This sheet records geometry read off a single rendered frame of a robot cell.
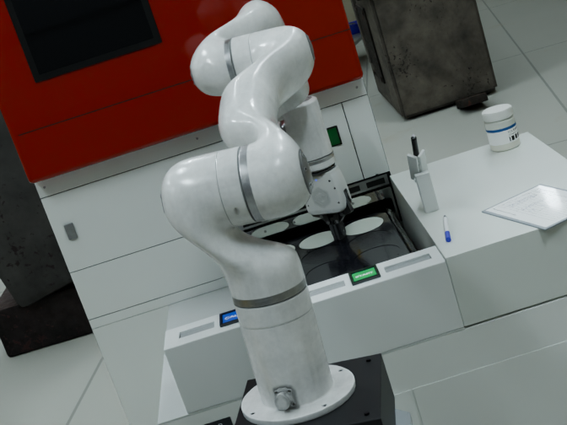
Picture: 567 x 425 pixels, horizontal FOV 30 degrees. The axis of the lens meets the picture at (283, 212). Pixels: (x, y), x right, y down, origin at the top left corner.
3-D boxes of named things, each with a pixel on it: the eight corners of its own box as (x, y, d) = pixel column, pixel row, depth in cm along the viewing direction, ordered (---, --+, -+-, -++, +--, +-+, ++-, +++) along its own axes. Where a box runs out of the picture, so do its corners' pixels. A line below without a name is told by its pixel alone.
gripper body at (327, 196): (290, 173, 239) (305, 217, 242) (329, 168, 233) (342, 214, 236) (306, 160, 245) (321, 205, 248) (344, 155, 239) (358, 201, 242)
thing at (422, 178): (418, 207, 227) (402, 149, 223) (435, 201, 227) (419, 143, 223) (423, 214, 221) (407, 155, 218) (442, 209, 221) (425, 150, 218)
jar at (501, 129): (488, 147, 252) (477, 110, 249) (515, 139, 252) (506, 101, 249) (495, 154, 245) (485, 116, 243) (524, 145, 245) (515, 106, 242)
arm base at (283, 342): (342, 419, 160) (312, 308, 155) (227, 432, 166) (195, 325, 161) (365, 363, 177) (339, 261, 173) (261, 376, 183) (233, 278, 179)
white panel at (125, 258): (92, 325, 264) (34, 178, 252) (405, 226, 262) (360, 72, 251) (91, 330, 261) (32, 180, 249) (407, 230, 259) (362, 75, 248)
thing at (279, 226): (229, 274, 260) (216, 239, 257) (399, 220, 259) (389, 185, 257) (229, 277, 258) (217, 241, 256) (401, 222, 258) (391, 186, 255)
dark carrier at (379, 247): (248, 255, 254) (247, 253, 254) (385, 212, 253) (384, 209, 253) (254, 307, 221) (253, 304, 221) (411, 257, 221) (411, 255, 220)
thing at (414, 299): (187, 393, 210) (164, 330, 206) (453, 309, 209) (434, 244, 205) (186, 415, 201) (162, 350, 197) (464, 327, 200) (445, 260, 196)
